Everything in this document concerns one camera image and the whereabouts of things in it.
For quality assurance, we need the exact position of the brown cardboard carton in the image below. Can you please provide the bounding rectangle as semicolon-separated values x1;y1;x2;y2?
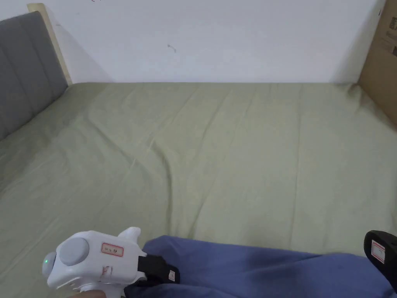
357;0;397;128

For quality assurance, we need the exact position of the blue shirt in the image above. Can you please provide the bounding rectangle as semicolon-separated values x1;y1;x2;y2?
123;235;397;298

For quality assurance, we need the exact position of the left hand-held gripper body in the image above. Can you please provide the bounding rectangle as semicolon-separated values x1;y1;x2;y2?
42;226;166;298

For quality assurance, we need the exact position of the grey padded headboard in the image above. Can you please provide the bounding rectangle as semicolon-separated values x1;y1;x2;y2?
0;11;69;142

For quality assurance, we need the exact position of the person's left hand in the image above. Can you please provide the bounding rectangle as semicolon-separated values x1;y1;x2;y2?
69;289;125;298

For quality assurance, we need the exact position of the bed with pale green sheet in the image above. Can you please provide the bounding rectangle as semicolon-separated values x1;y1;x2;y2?
0;82;397;298

